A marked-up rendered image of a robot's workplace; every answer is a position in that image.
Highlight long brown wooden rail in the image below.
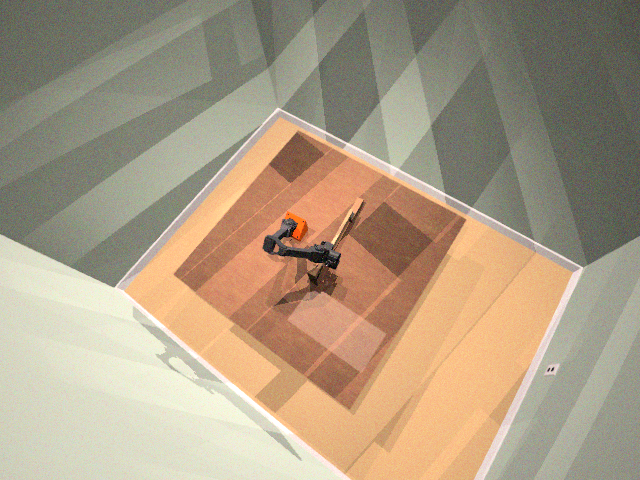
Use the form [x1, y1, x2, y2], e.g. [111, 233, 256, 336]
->
[317, 209, 353, 272]

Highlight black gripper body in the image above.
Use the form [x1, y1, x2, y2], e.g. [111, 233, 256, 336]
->
[326, 259, 340, 270]

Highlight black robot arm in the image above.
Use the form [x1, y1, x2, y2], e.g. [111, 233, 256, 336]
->
[262, 218, 341, 263]

